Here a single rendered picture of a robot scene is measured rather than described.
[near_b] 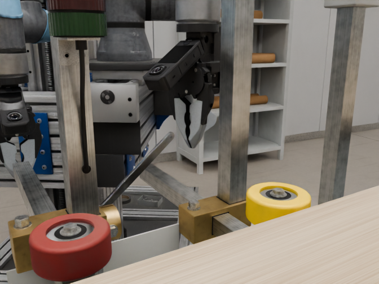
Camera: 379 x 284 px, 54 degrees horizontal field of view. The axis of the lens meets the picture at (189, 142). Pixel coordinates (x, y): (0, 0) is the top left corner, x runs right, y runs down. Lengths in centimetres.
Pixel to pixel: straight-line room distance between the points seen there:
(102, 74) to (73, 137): 54
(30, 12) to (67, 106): 49
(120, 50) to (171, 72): 45
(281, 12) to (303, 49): 73
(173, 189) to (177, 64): 25
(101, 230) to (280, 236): 18
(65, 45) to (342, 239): 36
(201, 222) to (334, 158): 32
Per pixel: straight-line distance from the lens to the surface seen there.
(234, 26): 57
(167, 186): 73
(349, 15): 76
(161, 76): 56
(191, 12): 62
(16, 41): 77
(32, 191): 65
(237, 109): 58
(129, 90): 88
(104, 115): 91
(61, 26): 41
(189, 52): 60
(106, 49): 102
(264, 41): 373
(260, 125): 383
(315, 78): 434
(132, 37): 102
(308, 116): 436
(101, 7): 42
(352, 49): 76
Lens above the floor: 110
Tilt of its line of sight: 15 degrees down
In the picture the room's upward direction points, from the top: straight up
